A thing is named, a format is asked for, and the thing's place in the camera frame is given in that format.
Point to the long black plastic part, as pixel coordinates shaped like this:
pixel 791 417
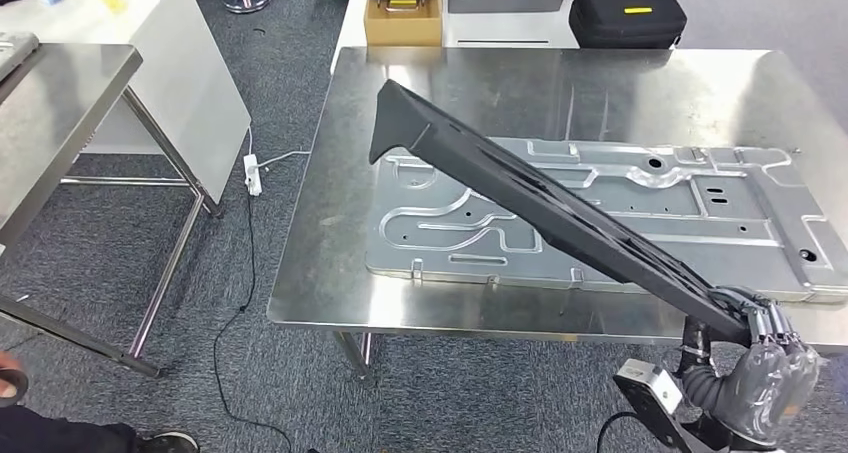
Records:
pixel 530 198

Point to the stamped sheet metal panel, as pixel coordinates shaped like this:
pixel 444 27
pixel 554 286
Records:
pixel 729 238

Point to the white power strip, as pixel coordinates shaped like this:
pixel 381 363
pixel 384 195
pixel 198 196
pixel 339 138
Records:
pixel 253 175

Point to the white desk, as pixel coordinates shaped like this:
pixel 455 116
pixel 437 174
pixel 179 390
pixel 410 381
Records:
pixel 179 72

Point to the stainless steel table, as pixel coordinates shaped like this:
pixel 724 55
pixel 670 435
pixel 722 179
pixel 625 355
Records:
pixel 60 105

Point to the stainless steel workbench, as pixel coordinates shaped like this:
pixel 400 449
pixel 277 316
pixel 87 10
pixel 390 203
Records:
pixel 318 271

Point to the black handheld switch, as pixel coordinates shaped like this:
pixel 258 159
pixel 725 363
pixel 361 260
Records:
pixel 23 387

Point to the grey metal part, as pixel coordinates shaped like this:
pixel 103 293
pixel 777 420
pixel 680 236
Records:
pixel 13 49

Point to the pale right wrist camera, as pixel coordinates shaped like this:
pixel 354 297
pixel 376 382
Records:
pixel 649 384

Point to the black zip case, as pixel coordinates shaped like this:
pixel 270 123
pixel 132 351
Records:
pixel 626 26

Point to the person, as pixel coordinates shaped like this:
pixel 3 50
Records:
pixel 60 437

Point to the cardboard box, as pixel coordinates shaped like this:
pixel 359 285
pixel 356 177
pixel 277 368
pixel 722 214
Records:
pixel 401 29

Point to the person's left hand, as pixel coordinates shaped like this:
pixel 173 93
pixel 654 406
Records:
pixel 6 367

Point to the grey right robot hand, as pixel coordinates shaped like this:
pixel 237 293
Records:
pixel 775 384

